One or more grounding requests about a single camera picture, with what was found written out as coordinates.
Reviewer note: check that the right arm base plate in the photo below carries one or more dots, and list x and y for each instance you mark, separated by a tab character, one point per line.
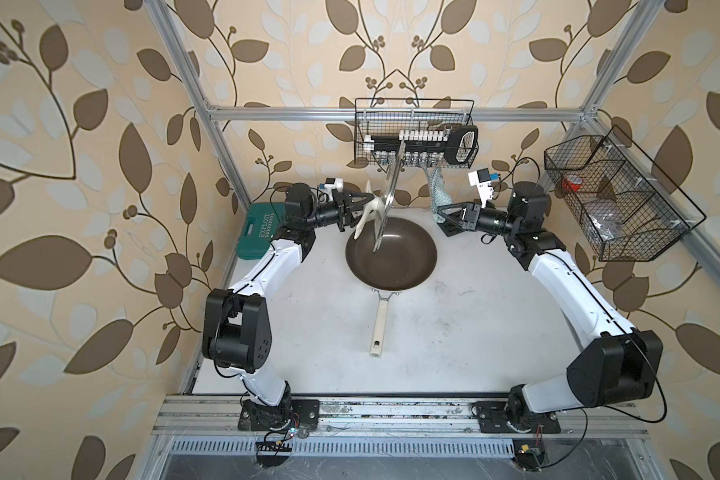
509	417

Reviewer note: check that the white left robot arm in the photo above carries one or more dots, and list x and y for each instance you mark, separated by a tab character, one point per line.
236	335

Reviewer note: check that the cream frying pan dark interior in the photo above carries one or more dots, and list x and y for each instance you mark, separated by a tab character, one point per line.
407	257

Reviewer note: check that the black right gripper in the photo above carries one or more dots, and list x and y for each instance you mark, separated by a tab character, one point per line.
472	219

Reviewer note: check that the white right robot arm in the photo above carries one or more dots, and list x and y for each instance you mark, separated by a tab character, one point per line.
617	363

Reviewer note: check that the glass pot lid cream handle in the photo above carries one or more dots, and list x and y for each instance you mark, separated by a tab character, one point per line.
382	203

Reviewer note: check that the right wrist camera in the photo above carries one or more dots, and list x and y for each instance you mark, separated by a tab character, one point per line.
485	182

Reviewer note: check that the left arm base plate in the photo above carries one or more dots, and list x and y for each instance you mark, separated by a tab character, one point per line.
301	414

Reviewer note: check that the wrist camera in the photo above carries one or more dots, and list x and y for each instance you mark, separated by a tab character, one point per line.
485	182
333	184

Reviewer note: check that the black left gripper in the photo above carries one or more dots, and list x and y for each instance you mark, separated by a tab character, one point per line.
334	204

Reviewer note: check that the black white socket set holder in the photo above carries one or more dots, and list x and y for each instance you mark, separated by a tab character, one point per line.
454	146

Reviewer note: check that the clear plastic bag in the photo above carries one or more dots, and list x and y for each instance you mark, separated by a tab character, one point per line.
606	218

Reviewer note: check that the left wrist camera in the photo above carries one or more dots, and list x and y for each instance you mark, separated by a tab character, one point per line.
333	184

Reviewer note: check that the green waffle cloth checkered trim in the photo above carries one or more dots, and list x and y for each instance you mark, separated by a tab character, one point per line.
439	196

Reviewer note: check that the black wire basket back wall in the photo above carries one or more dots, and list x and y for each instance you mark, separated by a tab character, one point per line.
389	115

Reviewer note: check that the green plastic tool case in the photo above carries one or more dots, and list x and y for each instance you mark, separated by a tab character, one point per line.
262	220

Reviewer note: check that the black wire basket wall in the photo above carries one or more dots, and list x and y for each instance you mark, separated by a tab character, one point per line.
656	212
389	115

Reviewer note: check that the black wire basket right wall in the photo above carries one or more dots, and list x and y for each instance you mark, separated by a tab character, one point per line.
656	212

